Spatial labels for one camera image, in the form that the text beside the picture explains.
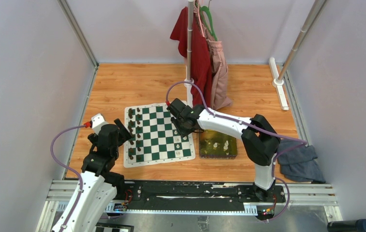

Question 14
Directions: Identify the green white chess board mat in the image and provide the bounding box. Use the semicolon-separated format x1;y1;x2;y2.
123;103;196;168

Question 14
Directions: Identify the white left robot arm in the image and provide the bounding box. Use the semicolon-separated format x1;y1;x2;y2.
50;114;132;232

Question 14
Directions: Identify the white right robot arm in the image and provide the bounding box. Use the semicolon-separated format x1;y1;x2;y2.
166;99;280;202

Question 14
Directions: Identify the yellow tray of white pieces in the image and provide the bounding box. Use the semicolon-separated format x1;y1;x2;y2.
199;130;238;160

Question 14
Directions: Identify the white clothes rack pole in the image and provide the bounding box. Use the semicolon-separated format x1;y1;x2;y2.
184;0;194;107

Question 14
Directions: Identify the pink hanging garment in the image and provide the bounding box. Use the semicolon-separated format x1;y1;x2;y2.
194;0;232;110

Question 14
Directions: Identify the red hanging garment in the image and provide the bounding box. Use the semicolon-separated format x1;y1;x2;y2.
170;7;212;107

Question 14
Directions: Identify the white rack foot right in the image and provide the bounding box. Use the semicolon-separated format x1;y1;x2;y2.
268;57;289;111

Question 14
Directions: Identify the green clothes hanger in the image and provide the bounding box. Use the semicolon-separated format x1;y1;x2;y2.
199;0;218;41

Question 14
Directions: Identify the grey cloth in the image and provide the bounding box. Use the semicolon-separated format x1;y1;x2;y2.
277;140;326;184

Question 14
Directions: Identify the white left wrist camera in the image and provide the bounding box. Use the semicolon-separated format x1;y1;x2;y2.
91;113;108;134

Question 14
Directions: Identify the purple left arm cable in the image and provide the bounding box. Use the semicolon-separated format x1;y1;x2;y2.
50;125;91;232

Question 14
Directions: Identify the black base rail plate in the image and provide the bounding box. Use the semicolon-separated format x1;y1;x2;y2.
114;180;286;212

